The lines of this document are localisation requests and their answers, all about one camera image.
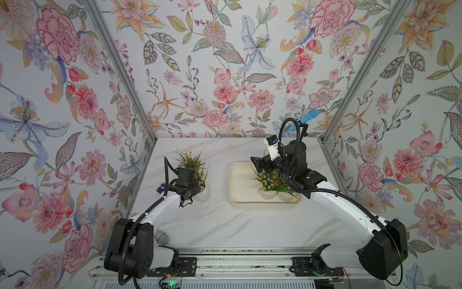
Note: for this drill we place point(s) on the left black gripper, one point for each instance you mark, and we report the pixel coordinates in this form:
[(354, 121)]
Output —
[(197, 188)]

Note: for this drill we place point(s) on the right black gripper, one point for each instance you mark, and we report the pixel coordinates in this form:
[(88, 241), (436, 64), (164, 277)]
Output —
[(261, 165)]

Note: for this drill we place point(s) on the cream storage tray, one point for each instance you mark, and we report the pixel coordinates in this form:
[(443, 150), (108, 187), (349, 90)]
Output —
[(243, 191)]

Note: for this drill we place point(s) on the potted plant pink flowers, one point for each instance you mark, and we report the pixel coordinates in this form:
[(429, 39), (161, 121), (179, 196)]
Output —
[(201, 176)]

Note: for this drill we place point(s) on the potted plant red flowers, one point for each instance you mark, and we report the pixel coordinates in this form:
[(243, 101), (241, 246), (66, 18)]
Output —
[(287, 197)]

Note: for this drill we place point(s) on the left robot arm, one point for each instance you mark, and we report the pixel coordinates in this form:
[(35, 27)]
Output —
[(133, 250)]

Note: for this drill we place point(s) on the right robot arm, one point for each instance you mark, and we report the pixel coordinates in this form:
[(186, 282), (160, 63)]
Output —
[(383, 244)]

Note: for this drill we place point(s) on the potted plant orange flowers left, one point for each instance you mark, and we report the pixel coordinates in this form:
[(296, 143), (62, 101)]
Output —
[(189, 161)]

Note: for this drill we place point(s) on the blue microphone on black stand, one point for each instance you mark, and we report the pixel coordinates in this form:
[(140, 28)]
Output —
[(303, 123)]

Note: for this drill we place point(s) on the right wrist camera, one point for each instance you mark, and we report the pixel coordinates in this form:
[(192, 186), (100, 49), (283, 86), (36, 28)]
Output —
[(272, 143)]

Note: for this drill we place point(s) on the grey cylinder at left wall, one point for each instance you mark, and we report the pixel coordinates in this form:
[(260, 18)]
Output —
[(161, 238)]

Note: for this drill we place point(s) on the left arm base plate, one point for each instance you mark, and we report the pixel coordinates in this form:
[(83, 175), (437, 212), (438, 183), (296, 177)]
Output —
[(182, 267)]

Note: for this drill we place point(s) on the aluminium mounting rail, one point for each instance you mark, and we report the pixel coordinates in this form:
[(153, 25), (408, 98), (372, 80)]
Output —
[(244, 263)]

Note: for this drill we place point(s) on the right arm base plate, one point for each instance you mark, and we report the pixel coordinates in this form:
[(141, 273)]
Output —
[(306, 266)]

